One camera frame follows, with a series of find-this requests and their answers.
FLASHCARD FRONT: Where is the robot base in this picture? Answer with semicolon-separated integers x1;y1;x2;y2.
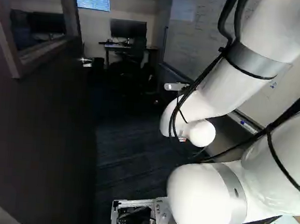
110;193;300;224

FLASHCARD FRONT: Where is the dark wooden door with window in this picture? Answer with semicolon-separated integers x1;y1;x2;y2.
0;0;110;224

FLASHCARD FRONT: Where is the black office chair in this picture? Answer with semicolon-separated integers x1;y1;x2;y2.
118;35;162;95

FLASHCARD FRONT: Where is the dark office desk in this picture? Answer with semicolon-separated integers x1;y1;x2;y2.
96;39;161;74

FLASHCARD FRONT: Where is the black computer monitor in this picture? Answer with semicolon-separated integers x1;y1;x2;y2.
109;18;148;40

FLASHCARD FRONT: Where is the wall whiteboard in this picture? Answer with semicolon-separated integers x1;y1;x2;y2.
155;0;273;135

